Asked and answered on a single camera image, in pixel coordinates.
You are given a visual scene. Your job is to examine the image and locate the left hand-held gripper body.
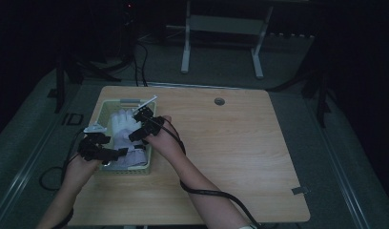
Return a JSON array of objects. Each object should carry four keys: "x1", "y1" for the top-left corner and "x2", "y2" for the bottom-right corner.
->
[{"x1": 76, "y1": 121, "x2": 120, "y2": 162}]

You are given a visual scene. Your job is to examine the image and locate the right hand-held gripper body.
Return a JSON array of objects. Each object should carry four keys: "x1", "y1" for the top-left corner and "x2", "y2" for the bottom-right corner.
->
[{"x1": 132, "y1": 94, "x2": 166, "y2": 135}]

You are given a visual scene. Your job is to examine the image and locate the lilac and white glove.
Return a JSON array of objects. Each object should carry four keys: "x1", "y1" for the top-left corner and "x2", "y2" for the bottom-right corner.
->
[{"x1": 110, "y1": 108, "x2": 150, "y2": 171}]

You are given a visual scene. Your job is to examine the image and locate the pale yellow plastic basket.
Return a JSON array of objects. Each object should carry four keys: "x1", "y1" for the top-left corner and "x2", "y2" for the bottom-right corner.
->
[{"x1": 94, "y1": 98, "x2": 157, "y2": 176}]

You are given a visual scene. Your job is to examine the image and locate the person's right hand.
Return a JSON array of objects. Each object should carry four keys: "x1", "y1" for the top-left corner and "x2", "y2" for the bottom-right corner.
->
[{"x1": 144, "y1": 114, "x2": 186, "y2": 162}]

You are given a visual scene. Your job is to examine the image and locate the person's left hand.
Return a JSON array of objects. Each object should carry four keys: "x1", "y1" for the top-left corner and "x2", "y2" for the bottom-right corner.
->
[{"x1": 61, "y1": 154, "x2": 102, "y2": 193}]

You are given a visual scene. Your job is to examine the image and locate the black tripod stand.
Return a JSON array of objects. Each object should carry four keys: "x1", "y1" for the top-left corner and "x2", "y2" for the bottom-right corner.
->
[{"x1": 47, "y1": 52, "x2": 123, "y2": 115}]

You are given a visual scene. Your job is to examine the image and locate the white metal stand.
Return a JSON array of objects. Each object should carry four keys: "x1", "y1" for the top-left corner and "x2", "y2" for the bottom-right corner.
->
[{"x1": 180, "y1": 0, "x2": 275, "y2": 80}]

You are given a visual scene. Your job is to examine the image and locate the grey tape strip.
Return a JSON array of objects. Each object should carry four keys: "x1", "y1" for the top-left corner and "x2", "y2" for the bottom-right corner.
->
[{"x1": 291, "y1": 186, "x2": 311, "y2": 196}]

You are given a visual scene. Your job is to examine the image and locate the black metal stand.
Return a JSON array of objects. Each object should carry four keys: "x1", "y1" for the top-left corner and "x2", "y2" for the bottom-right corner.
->
[{"x1": 267, "y1": 47, "x2": 333, "y2": 129}]

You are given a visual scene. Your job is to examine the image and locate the left hand-held gripper cable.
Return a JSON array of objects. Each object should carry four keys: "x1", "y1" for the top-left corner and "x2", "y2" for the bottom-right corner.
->
[{"x1": 52, "y1": 128, "x2": 86, "y2": 229}]

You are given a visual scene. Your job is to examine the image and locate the hand-held gripper cable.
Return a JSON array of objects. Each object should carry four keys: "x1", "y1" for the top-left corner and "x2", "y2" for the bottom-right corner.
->
[
  {"x1": 52, "y1": 128, "x2": 86, "y2": 229},
  {"x1": 141, "y1": 114, "x2": 264, "y2": 229}
]

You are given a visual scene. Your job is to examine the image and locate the black rectangular floor bracket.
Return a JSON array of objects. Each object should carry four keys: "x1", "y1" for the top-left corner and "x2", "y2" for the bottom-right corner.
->
[{"x1": 61, "y1": 112, "x2": 85, "y2": 127}]

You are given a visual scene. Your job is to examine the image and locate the black hanging cables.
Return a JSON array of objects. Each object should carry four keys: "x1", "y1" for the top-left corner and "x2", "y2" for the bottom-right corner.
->
[{"x1": 131, "y1": 39, "x2": 150, "y2": 88}]

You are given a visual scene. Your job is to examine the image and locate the black cable loop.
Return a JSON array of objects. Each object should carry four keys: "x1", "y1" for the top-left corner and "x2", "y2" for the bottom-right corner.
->
[{"x1": 38, "y1": 166, "x2": 67, "y2": 193}]

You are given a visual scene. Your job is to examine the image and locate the right hand-held gripper cable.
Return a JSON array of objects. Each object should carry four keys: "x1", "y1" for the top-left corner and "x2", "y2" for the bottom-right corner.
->
[{"x1": 141, "y1": 114, "x2": 264, "y2": 229}]

